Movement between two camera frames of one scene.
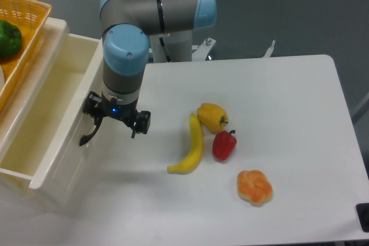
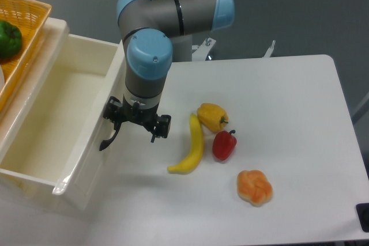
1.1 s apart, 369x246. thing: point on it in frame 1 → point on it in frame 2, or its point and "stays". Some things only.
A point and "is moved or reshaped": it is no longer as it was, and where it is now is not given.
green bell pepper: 10,40 stays
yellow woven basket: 31,17 stays
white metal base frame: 200,51 stays
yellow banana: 196,150 stays
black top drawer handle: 87,137 → 106,143
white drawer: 46,151 is moved or reshaped
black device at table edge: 362,213 stays
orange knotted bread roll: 253,186 stays
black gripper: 96,103 → 114,111
